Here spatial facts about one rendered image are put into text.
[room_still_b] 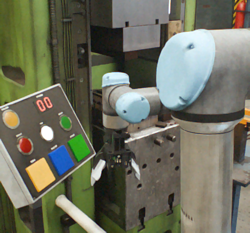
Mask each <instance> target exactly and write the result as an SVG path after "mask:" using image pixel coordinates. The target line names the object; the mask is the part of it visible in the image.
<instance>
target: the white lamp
mask: <svg viewBox="0 0 250 233"><path fill-rule="evenodd" d="M42 135H43V137H44V139H46V140H51V139H52V136H53V133H52V130H51V129H50V128H49V127H43V128H42Z"/></svg>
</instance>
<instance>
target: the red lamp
mask: <svg viewBox="0 0 250 233"><path fill-rule="evenodd" d="M19 147H20V149H21V150H22V151H23V152H24V153H29V152H30V150H31V148H32V146H31V142H30V141H29V140H28V139H26V138H22V139H21V140H20V141H19Z"/></svg>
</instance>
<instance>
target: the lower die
mask: <svg viewBox="0 0 250 233"><path fill-rule="evenodd" d="M94 90H99V91H101V92H102V91H103V89H93V90H92V91H94ZM92 98H93V99H95V100H96V101H100V102H101V104H103V96H102V95H101V94H98V93H96V92H92ZM92 115H93V116H94V100H93V105H92ZM96 116H97V118H100V103H99V102H97V103H96ZM101 118H102V120H103V105H102V107H101ZM156 123H158V115H153V116H148V117H147V118H146V119H145V120H143V121H142V122H140V123H138V124H131V123H129V125H128V131H127V132H128V133H132V132H136V131H138V130H140V129H143V128H146V127H151V126H154V125H156ZM138 127H139V129H138Z"/></svg>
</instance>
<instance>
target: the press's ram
mask: <svg viewBox="0 0 250 233"><path fill-rule="evenodd" d="M169 1H170V0H89V6H90V25H93V26H100V27H107V28H122V27H133V26H144V25H155V24H166V23H169Z"/></svg>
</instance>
